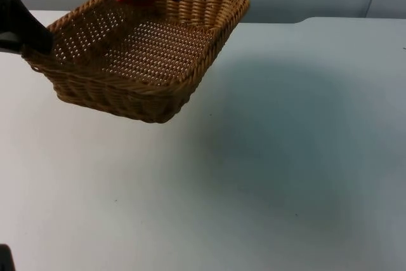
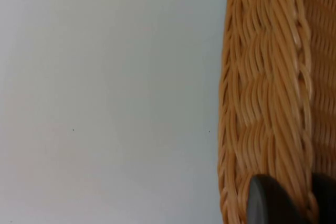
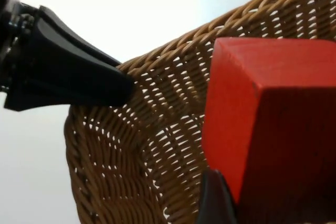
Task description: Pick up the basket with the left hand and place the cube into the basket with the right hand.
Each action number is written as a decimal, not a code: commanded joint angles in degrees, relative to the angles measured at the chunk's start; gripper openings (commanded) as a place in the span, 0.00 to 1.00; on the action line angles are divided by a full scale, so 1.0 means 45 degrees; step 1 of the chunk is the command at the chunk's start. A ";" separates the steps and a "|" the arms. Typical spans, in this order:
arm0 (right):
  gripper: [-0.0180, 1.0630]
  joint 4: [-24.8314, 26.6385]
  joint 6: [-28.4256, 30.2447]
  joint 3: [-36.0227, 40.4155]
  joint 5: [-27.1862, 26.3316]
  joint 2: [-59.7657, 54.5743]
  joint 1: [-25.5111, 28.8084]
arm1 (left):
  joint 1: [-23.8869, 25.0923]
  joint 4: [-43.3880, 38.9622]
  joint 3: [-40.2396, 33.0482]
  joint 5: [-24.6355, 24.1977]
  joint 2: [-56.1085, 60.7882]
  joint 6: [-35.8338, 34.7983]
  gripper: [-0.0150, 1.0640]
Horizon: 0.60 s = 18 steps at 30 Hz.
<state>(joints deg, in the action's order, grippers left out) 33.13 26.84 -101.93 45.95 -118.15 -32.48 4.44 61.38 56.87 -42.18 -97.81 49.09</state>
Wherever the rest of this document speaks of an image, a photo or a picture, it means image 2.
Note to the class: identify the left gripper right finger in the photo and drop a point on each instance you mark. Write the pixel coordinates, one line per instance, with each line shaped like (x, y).
(327, 200)

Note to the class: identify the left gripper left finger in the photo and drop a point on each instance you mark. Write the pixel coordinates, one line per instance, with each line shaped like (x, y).
(267, 203)

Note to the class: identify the pale brown wicker basket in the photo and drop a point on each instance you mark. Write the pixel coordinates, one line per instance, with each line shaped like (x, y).
(265, 77)

